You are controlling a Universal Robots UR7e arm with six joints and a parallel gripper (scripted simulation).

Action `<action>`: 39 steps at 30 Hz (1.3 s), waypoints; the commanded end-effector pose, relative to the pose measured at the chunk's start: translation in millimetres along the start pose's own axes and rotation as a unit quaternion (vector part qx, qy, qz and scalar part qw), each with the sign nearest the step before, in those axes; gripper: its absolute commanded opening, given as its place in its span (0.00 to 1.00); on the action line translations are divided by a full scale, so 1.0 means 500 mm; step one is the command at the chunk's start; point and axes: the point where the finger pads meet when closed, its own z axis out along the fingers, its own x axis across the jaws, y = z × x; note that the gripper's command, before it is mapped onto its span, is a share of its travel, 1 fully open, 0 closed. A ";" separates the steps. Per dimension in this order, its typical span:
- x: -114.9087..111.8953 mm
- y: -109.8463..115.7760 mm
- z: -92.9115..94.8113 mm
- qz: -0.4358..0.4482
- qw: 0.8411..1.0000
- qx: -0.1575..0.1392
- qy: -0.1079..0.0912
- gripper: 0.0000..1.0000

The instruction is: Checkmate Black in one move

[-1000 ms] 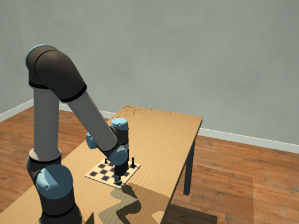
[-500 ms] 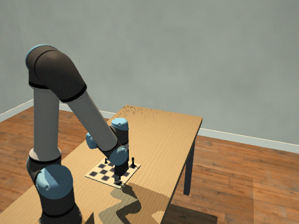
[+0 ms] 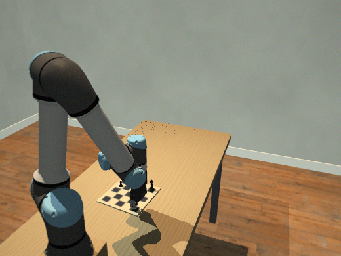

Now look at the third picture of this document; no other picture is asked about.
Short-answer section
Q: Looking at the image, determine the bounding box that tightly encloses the black chess king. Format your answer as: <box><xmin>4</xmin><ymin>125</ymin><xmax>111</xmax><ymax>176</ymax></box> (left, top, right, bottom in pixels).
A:
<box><xmin>149</xmin><ymin>180</ymin><xmax>154</xmax><ymax>192</ymax></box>

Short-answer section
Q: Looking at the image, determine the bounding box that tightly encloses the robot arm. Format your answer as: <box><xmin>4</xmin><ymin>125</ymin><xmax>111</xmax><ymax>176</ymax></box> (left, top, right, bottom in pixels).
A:
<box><xmin>29</xmin><ymin>51</ymin><xmax>147</xmax><ymax>256</ymax></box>

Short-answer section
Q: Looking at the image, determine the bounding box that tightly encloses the chessboard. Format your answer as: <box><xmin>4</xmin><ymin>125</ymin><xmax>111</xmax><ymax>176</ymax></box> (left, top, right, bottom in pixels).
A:
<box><xmin>97</xmin><ymin>179</ymin><xmax>160</xmax><ymax>216</ymax></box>

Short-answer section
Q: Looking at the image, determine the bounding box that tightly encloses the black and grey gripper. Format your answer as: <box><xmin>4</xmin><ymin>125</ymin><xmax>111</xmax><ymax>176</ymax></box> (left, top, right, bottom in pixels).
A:
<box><xmin>129</xmin><ymin>162</ymin><xmax>147</xmax><ymax>209</ymax></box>

